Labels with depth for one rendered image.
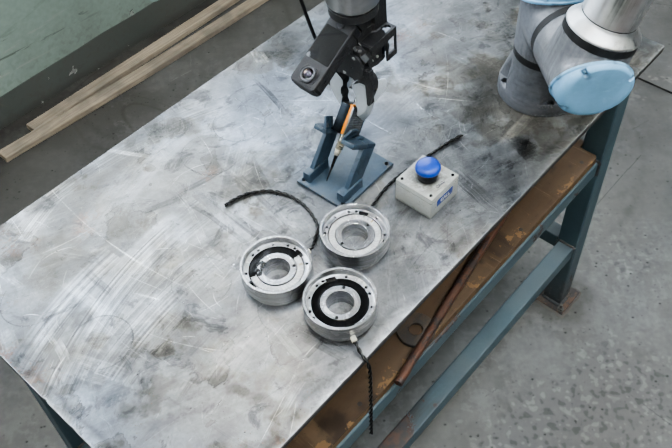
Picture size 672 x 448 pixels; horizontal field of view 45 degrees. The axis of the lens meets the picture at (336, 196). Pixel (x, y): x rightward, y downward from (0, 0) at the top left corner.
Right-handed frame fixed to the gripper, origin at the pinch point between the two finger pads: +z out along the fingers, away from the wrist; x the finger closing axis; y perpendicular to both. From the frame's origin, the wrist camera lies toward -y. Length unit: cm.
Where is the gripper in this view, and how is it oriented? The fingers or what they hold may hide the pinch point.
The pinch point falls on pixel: (352, 111)
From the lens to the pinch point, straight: 127.9
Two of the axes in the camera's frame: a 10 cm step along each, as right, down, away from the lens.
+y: 6.4, -6.3, 4.3
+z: 0.8, 6.2, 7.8
